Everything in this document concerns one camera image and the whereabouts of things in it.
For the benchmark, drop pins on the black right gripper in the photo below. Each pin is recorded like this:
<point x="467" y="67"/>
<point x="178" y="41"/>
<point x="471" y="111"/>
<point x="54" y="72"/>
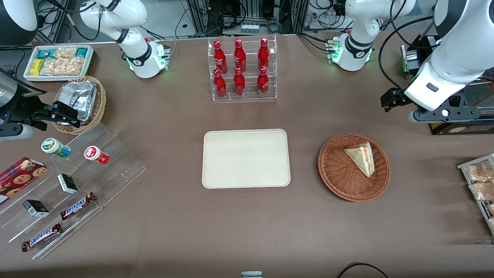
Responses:
<point x="27" y="109"/>

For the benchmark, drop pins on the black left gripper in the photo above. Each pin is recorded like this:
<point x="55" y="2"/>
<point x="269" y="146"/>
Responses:
<point x="394" y="97"/>

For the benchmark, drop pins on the triangle sandwich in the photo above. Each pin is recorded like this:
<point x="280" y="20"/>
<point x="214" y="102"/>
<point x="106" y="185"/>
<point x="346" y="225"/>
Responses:
<point x="362" y="158"/>

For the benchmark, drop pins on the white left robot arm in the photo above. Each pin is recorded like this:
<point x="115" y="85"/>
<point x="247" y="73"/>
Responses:
<point x="455" y="46"/>

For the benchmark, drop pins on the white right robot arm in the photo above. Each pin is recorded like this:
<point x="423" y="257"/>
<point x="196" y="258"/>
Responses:
<point x="131" y="11"/>

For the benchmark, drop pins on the light woven wicker basket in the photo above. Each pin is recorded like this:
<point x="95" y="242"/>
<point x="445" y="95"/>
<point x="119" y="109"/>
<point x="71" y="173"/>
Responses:
<point x="101" y="104"/>

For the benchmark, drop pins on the brown round wicker basket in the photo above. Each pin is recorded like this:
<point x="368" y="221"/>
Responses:
<point x="339" y="173"/>

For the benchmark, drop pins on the beige rectangular tray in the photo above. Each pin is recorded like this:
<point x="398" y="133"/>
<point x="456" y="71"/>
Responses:
<point x="235" y="158"/>

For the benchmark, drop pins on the silver foil package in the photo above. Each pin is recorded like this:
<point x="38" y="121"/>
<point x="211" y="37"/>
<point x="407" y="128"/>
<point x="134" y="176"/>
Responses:
<point x="81" y="96"/>

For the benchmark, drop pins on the green lid snack cup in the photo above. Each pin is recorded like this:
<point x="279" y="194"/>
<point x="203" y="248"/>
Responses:
<point x="54" y="146"/>

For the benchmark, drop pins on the white rectangular snack bin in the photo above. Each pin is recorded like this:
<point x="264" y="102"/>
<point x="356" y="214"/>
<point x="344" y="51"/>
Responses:
<point x="54" y="78"/>

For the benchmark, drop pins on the red lid snack cup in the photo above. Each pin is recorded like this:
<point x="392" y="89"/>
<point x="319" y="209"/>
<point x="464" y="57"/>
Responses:
<point x="94" y="153"/>

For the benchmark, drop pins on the large clear cracker bag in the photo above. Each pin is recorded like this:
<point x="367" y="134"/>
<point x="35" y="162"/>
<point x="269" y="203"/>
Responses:
<point x="63" y="66"/>

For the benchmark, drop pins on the yellow snack pack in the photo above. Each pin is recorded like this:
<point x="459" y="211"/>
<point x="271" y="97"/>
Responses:
<point x="36" y="66"/>

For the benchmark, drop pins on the clear rice cracker bag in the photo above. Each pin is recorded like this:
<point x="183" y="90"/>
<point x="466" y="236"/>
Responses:
<point x="66" y="52"/>

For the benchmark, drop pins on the teal snack pack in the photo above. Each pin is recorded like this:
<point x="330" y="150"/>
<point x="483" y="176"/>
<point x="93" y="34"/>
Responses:
<point x="46" y="53"/>

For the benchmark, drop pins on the small black box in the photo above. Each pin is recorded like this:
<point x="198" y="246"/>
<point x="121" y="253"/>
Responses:
<point x="68" y="183"/>
<point x="35" y="207"/>

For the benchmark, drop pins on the clear acrylic step display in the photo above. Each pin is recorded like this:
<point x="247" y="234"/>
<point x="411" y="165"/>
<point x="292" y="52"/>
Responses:
<point x="115" y="170"/>

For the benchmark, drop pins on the black glass display case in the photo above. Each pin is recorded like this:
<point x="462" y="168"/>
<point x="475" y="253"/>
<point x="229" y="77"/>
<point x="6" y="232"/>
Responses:
<point x="463" y="129"/>

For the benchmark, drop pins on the red cookie box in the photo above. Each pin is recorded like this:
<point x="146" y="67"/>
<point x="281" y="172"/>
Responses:
<point x="15" y="177"/>

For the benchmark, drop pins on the Snickers chocolate bar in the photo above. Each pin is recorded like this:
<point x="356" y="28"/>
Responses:
<point x="77" y="205"/>
<point x="40" y="237"/>

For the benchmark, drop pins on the clear bag of pastries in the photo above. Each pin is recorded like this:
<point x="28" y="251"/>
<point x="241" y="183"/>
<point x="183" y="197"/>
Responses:
<point x="480" y="172"/>
<point x="482" y="191"/>

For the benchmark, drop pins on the red cola bottle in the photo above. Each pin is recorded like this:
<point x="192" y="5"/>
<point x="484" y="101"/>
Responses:
<point x="219" y="58"/>
<point x="239" y="84"/>
<point x="239" y="57"/>
<point x="263" y="55"/>
<point x="263" y="83"/>
<point x="219" y="85"/>

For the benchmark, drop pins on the grey snack rack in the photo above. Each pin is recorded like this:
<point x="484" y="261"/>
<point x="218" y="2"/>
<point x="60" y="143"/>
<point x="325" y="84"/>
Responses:
<point x="480" y="212"/>

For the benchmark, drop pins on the clear acrylic bottle rack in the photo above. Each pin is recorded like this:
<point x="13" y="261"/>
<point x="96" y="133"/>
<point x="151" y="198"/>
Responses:
<point x="251" y="54"/>

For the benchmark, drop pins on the grey power strip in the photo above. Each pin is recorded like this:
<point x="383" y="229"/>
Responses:
<point x="249" y="28"/>

